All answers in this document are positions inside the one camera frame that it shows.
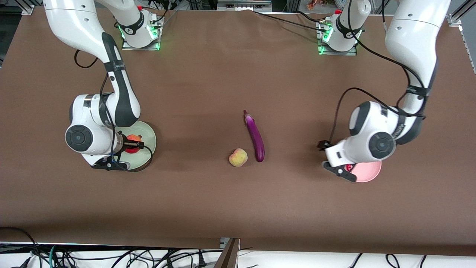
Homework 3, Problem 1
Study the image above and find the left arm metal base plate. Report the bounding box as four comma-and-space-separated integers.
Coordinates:
318, 20, 358, 56

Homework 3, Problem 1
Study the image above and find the aluminium frame profile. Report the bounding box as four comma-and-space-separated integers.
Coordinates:
448, 0, 476, 75
20, 0, 43, 15

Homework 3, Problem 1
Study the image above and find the grey metal device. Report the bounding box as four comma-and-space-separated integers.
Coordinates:
217, 0, 273, 12

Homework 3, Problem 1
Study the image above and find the long purple eggplant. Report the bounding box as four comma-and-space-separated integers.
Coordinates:
243, 110, 265, 163

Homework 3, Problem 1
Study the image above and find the yellow pink peach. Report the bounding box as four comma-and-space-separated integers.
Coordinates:
228, 148, 248, 168

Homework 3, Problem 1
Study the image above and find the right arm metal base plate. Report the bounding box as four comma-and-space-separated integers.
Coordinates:
122, 11, 161, 51

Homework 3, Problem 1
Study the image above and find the black cable on cloth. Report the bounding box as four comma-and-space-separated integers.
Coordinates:
253, 10, 329, 32

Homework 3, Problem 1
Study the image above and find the brown table cloth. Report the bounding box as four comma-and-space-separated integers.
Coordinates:
0, 7, 476, 257

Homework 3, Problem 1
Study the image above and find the pale green round plate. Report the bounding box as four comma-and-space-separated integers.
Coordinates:
115, 121, 157, 172

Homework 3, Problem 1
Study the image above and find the pink round plate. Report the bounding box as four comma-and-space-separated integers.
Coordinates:
350, 160, 382, 183

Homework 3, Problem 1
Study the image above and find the red apple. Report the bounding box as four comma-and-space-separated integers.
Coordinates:
125, 134, 144, 154

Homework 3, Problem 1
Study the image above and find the black floor cable loop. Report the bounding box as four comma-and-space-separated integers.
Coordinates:
0, 227, 43, 268

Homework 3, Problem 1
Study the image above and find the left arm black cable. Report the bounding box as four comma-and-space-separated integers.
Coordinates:
318, 0, 432, 151

